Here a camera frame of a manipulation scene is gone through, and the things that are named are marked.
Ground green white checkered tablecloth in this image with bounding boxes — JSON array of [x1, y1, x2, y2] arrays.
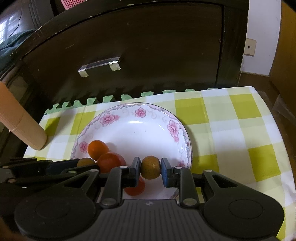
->
[[25, 87, 295, 240]]

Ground silver cabinet handle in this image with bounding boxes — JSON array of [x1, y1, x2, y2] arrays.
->
[[78, 57, 121, 78]]

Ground pink ribbed cylindrical container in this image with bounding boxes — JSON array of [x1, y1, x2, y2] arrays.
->
[[0, 83, 47, 150]]

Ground brown longan fruit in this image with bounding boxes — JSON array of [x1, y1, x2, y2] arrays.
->
[[140, 156, 161, 180], [77, 158, 96, 167]]

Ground dark wooden cabinet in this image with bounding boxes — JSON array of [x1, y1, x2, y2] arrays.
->
[[13, 1, 249, 103]]

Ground beige wall socket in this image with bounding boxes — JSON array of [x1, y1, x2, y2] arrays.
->
[[243, 38, 256, 56]]

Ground pink plastic basket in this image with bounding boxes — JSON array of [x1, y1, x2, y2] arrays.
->
[[61, 0, 86, 10]]

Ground blue folded cloth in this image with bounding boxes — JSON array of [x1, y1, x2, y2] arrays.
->
[[0, 30, 35, 75]]

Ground brown wooden wardrobe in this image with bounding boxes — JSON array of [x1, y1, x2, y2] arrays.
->
[[269, 1, 295, 113]]

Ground white floral ceramic plate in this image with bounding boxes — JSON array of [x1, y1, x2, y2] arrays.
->
[[70, 102, 193, 200]]

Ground large red tomato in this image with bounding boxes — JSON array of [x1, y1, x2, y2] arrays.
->
[[97, 152, 126, 173]]

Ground green foam puzzle mat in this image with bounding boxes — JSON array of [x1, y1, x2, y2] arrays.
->
[[44, 87, 219, 115]]

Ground small orange tangerine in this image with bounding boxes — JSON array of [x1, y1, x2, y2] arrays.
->
[[88, 140, 109, 161]]

